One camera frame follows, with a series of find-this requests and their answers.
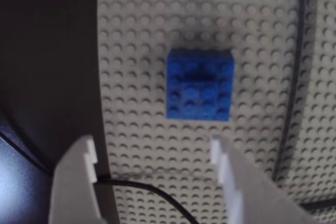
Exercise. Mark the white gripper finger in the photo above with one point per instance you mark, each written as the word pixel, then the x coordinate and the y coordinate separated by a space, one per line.
pixel 252 197
pixel 73 182

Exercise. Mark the blue lego cube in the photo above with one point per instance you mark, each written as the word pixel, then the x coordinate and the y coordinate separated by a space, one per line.
pixel 199 98

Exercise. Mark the grey lego baseplate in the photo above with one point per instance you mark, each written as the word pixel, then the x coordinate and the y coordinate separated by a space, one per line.
pixel 157 11

